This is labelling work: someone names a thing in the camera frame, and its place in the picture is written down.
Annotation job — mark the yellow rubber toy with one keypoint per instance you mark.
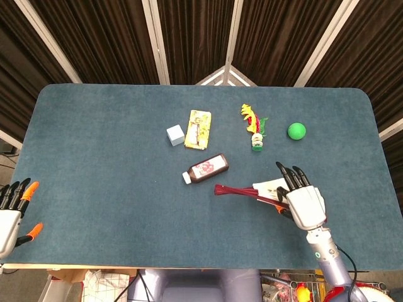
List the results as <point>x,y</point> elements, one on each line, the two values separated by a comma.
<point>303,292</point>

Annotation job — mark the colourful feather shuttlecock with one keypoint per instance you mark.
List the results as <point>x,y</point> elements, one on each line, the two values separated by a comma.
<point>252,121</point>

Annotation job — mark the white triangular frame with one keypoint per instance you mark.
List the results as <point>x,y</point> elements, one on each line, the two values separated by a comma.
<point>225,75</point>

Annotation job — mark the yellow snack packet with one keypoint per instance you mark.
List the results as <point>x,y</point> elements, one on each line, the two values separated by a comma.
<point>197,129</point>

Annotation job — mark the blue felt table mat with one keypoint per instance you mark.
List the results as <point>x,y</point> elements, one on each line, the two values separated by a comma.
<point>94,126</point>

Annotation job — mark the white checked cloth bag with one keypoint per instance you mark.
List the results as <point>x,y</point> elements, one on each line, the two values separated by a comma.
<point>104,287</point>

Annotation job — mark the green ball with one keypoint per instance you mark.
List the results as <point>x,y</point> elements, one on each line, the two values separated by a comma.
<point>297,131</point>

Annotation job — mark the white table leg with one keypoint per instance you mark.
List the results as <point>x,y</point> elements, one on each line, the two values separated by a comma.
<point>53,289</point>

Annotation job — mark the red and white ball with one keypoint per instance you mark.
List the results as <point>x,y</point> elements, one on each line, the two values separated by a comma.
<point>378,294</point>

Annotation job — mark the light blue cube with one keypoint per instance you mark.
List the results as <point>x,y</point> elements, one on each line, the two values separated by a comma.
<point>175,135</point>

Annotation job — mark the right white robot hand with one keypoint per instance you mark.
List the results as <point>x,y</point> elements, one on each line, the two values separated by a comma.
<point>307,206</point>

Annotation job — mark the white metal frame post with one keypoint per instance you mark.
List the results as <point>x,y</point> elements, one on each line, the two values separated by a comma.
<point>155,37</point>
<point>47,39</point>
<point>234,31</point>
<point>324,41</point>

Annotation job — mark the brown bottle with white cap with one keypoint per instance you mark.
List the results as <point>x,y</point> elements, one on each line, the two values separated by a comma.
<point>207,167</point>

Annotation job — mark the cardboard box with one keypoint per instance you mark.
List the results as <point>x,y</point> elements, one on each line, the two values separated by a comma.
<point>67,274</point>

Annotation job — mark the right grey-purple robot arm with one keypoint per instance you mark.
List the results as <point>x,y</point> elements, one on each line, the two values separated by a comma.
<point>327,255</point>

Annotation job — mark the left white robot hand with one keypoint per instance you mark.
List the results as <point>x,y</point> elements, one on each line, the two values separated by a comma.
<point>7,225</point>

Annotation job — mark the white paper folding fan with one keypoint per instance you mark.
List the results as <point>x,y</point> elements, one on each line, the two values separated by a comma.
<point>239,190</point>

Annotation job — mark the dark brown pleated curtain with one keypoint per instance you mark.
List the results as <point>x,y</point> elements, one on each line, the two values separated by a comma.
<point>195,31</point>

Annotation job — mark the grey-purple robot torso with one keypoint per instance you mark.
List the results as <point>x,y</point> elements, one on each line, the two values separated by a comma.
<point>189,286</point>

